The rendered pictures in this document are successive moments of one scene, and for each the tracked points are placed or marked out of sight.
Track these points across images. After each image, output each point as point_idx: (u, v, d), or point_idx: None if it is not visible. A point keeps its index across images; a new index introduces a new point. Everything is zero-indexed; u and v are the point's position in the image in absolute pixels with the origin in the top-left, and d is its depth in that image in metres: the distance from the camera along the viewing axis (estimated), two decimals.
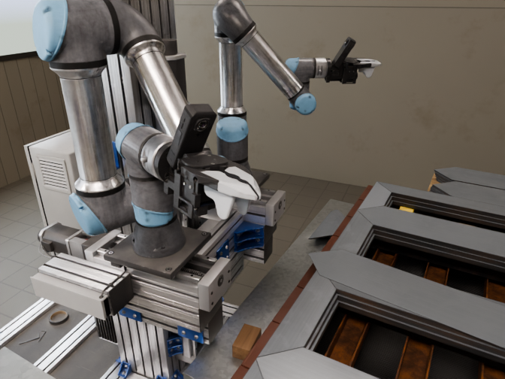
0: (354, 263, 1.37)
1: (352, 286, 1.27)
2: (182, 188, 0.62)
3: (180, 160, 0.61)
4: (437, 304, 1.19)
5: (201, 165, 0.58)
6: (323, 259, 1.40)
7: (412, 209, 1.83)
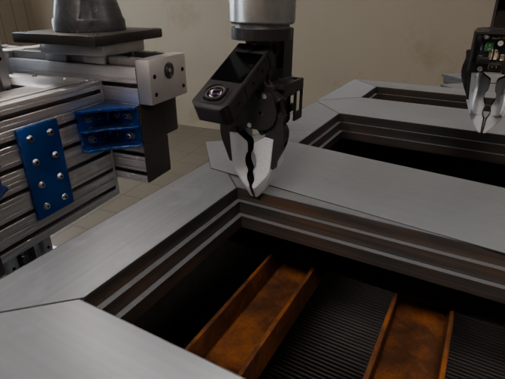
0: (289, 153, 0.68)
1: (274, 183, 0.57)
2: None
3: None
4: (464, 210, 0.50)
5: (233, 124, 0.50)
6: None
7: None
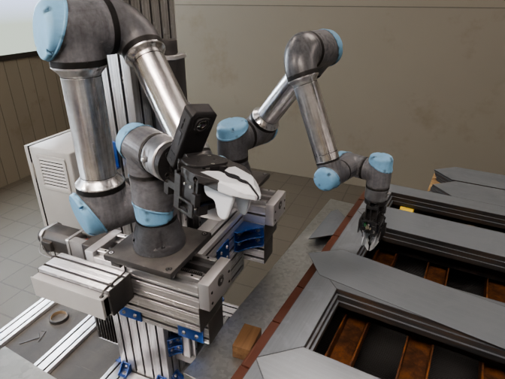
0: (354, 263, 1.37)
1: (352, 286, 1.27)
2: (182, 188, 0.62)
3: (180, 160, 0.61)
4: (437, 304, 1.19)
5: (201, 165, 0.58)
6: (323, 259, 1.40)
7: (412, 209, 1.83)
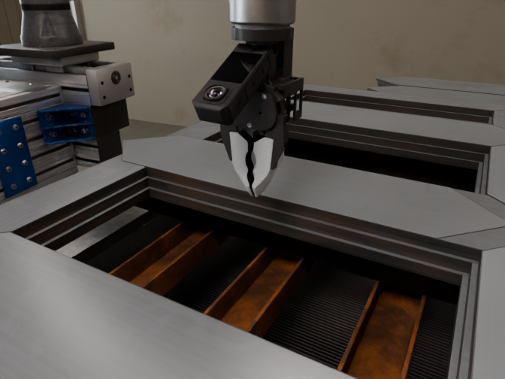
0: (189, 147, 0.85)
1: (170, 169, 0.75)
2: None
3: None
4: (303, 183, 0.69)
5: (233, 124, 0.50)
6: (143, 144, 0.87)
7: None
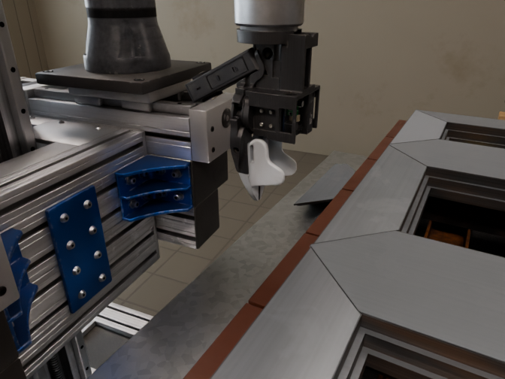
0: (444, 266, 0.48)
1: (479, 345, 0.37)
2: None
3: None
4: None
5: None
6: (355, 258, 0.49)
7: None
